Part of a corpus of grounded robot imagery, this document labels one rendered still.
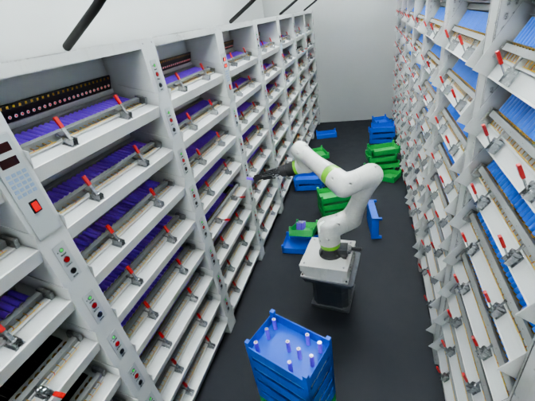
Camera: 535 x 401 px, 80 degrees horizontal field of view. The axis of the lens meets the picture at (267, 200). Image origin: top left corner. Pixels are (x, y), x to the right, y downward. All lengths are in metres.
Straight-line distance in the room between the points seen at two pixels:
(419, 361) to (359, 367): 0.32
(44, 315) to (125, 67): 0.94
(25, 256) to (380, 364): 1.71
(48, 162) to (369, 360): 1.76
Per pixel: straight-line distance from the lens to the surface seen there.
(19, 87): 1.30
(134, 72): 1.48
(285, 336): 1.53
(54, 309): 1.15
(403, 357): 2.08
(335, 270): 1.94
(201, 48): 2.09
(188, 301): 1.77
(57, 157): 1.08
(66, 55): 1.17
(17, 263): 1.04
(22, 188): 1.01
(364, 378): 1.98
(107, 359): 1.34
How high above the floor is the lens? 1.70
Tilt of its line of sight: 29 degrees down
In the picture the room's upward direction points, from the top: 10 degrees counter-clockwise
